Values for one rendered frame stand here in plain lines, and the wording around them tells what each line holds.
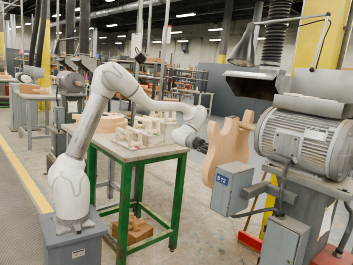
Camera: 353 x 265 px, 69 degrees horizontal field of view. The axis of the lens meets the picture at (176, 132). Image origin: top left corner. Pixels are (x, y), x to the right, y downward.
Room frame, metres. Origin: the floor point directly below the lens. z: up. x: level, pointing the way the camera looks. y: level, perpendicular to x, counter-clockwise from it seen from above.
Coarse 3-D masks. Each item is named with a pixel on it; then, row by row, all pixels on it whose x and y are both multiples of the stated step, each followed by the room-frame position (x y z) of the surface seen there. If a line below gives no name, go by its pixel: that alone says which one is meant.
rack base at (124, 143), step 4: (112, 140) 1.87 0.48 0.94; (120, 140) 1.89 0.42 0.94; (124, 140) 1.90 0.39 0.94; (120, 144) 1.79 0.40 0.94; (124, 144) 1.80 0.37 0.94; (128, 148) 1.72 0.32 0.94; (132, 148) 1.72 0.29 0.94; (136, 148) 1.73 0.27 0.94; (140, 148) 1.75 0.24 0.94; (144, 148) 1.78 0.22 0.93
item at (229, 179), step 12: (216, 168) 1.02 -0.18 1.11; (228, 168) 1.02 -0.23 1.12; (240, 168) 1.03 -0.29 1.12; (252, 168) 1.05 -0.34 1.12; (216, 180) 1.02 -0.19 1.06; (228, 180) 0.97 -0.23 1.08; (240, 180) 1.00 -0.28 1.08; (252, 180) 1.06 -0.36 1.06; (216, 192) 1.01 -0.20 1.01; (228, 192) 0.97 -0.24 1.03; (240, 192) 1.01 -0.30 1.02; (216, 204) 1.00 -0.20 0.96; (228, 204) 0.96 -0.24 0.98; (240, 204) 1.02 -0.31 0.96; (228, 216) 0.97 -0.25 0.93; (240, 216) 1.05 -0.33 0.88; (276, 216) 0.99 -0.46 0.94
